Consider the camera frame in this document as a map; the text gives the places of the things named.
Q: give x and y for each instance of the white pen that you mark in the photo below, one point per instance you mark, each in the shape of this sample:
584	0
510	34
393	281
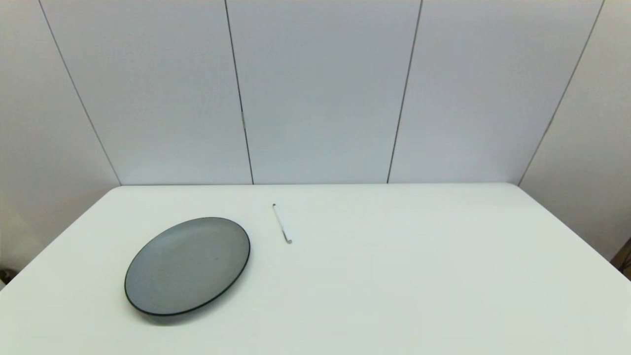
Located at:
281	224

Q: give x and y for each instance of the gray round plate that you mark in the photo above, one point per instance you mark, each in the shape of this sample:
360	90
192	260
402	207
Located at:
187	266

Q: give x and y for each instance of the dark floor object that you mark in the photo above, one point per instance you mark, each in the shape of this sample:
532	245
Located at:
6	274

